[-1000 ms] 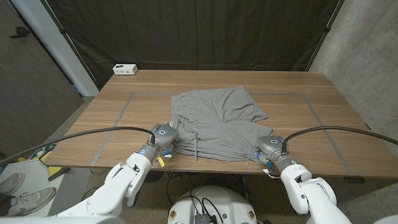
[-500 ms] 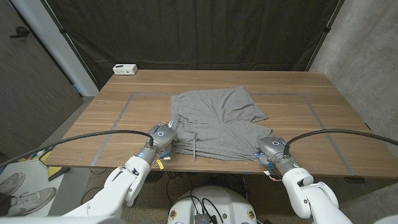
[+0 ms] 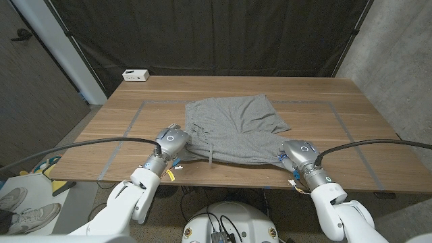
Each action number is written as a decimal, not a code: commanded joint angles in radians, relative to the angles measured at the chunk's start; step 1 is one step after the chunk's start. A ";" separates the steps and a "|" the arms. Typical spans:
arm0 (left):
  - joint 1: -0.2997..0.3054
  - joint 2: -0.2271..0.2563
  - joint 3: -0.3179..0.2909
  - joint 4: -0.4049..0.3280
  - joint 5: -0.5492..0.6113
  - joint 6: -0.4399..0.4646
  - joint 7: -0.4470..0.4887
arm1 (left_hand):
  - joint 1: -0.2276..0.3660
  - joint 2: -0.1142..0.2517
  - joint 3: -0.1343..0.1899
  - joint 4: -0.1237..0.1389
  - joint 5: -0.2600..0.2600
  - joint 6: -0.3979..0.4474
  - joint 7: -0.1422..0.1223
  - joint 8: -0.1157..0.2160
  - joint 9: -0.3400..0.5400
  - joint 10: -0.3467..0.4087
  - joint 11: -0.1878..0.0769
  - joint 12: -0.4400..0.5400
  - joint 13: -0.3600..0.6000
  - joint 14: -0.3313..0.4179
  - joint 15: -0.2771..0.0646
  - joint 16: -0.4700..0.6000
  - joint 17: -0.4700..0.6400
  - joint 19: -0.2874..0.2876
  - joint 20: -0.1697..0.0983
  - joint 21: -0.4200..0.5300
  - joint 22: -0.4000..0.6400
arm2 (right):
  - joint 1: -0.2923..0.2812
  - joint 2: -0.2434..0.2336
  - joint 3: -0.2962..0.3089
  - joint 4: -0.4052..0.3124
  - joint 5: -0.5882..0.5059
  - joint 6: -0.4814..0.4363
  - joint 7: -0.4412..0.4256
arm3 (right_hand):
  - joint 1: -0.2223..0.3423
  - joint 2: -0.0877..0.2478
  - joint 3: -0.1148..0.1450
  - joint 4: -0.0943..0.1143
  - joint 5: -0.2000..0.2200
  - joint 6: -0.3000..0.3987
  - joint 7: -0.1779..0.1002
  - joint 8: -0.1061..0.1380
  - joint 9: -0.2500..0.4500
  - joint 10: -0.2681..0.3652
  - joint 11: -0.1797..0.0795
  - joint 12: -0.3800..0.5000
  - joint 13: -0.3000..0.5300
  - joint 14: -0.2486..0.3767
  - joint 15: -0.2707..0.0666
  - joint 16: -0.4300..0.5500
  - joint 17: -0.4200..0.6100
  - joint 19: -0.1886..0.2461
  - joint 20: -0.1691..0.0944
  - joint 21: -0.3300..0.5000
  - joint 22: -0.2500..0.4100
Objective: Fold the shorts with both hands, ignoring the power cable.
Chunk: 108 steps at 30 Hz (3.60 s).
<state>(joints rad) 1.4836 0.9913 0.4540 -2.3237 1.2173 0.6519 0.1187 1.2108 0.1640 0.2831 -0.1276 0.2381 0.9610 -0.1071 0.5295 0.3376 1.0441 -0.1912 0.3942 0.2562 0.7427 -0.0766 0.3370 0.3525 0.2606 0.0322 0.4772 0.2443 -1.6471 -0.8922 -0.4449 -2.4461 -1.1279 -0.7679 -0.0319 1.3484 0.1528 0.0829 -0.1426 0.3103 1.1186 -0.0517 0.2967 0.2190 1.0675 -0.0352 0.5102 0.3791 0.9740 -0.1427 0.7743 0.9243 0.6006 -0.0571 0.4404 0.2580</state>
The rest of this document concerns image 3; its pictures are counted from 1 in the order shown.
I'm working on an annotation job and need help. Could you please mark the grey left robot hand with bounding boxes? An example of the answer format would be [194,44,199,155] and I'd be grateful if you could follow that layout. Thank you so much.
[155,123,192,163]

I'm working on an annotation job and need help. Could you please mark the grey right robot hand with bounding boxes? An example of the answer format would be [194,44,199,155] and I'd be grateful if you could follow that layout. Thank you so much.
[277,139,320,171]

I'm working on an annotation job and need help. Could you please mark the grey fabric shorts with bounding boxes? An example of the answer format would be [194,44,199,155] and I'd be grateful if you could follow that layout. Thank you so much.
[180,94,292,168]

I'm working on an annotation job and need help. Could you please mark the grey table leg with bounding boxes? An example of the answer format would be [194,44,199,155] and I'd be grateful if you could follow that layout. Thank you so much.
[137,184,157,225]
[308,189,331,234]

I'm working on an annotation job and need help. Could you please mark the black round fan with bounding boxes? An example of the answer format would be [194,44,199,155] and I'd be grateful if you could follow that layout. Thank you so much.
[153,184,179,200]

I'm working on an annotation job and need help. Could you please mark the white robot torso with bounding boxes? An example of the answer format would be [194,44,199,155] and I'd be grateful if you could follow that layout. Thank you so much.
[182,201,279,243]

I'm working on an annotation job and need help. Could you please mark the black backdrop curtain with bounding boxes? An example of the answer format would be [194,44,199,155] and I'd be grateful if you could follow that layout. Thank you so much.
[50,0,372,97]

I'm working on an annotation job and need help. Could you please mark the black backdrop stand pole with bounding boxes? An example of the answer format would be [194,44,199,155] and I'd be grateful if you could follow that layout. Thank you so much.
[43,0,109,99]
[330,0,375,78]

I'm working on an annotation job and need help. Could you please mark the white pillar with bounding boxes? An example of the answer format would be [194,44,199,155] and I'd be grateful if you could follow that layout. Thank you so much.
[11,0,108,105]

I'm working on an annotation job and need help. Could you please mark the white floor box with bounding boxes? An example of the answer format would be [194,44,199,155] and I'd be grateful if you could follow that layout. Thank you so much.
[0,173,99,237]

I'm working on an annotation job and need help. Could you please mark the dark wood grain door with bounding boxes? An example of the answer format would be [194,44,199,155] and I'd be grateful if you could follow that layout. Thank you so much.
[0,0,90,176]

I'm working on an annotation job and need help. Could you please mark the grey sneaker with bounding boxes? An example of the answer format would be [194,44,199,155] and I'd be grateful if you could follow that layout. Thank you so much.
[5,202,62,236]
[0,187,28,213]

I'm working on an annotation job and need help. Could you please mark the dark trouser leg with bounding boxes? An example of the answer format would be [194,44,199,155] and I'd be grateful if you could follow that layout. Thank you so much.
[0,209,16,236]

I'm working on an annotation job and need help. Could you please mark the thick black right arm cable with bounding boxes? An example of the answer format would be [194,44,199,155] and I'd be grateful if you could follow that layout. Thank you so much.
[313,138,432,168]

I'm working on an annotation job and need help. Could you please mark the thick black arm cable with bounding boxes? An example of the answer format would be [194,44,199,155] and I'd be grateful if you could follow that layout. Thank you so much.
[313,138,432,168]
[0,136,163,171]

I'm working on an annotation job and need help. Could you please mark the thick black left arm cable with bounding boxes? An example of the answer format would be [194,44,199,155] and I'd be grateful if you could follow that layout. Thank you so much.
[0,136,163,171]

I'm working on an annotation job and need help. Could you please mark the black door handle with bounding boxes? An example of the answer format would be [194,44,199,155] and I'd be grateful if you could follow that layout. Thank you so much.
[10,28,34,43]

